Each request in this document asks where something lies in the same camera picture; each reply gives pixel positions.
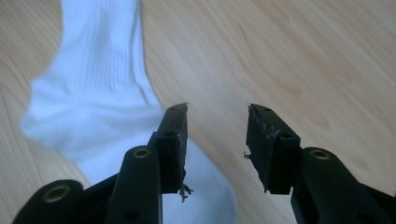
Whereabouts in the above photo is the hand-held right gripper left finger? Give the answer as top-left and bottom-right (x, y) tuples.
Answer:
(154, 102), (190, 195)

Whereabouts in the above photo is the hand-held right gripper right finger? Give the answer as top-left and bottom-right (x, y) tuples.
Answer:
(245, 103), (302, 196)

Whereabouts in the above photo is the white sock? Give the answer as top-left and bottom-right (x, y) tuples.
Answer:
(20, 0), (238, 224)

